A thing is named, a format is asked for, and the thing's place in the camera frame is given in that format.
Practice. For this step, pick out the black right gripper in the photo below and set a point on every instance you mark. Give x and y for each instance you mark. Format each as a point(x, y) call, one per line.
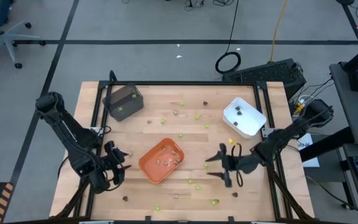
point(241, 163)

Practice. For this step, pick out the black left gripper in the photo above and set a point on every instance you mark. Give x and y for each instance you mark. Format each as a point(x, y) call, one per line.
point(110, 161)

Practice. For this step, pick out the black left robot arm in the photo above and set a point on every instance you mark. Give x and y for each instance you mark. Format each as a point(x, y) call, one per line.
point(73, 140)

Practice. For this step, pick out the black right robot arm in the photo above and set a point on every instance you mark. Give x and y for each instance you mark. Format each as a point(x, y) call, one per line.
point(284, 133)

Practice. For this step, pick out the orange plastic bin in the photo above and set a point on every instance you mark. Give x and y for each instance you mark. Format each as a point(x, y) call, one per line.
point(154, 174)

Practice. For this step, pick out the white plastic bin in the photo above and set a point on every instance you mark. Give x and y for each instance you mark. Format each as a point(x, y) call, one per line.
point(250, 121)

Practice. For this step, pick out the dark grey plastic bin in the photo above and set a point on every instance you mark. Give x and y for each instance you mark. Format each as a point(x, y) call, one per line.
point(123, 99)

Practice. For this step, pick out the white paper sheet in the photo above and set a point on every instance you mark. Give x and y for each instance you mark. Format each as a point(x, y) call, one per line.
point(306, 138)

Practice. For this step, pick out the yellow power plug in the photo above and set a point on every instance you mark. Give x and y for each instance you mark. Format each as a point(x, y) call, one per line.
point(299, 108)

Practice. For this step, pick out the black computer tower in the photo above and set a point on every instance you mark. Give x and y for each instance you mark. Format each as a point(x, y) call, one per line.
point(266, 73)

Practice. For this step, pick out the black desk support bar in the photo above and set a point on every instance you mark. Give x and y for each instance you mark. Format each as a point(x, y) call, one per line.
point(325, 146)

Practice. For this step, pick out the grey desk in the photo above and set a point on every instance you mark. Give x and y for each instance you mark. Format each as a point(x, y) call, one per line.
point(353, 109)

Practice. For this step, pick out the office chair base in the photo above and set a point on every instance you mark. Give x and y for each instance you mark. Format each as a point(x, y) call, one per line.
point(6, 39)

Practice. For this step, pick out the black aluminium table frame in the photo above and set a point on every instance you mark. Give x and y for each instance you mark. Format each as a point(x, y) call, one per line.
point(179, 83)

